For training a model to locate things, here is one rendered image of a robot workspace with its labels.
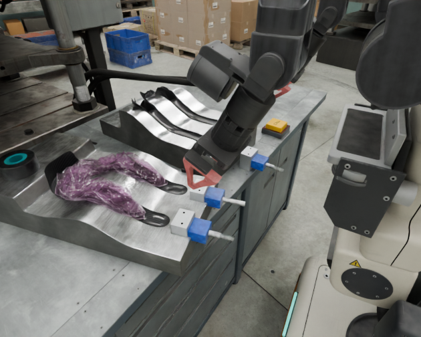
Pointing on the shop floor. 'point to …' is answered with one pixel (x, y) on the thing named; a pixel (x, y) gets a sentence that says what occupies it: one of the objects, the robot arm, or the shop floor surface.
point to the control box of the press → (93, 35)
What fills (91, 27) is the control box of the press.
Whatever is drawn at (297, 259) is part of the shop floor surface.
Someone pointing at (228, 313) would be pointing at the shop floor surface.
